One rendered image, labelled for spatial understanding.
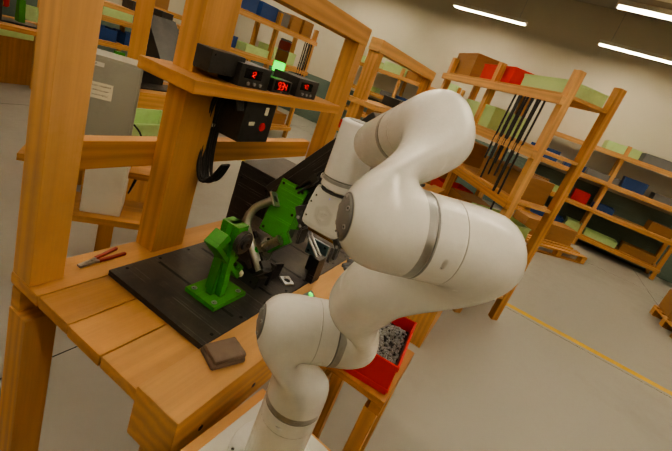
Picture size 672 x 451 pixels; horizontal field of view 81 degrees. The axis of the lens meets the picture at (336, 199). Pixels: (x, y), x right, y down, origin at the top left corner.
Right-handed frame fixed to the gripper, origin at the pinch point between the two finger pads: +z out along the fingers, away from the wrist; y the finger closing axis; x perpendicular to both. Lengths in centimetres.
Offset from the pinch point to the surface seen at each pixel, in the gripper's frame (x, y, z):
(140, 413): -26, -16, 46
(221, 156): 46, -74, 9
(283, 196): 39, -36, 9
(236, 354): -4.1, -9.2, 37.0
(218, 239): 6.0, -32.9, 16.9
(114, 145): -2, -74, 4
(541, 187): 315, 51, -4
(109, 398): 20, -79, 130
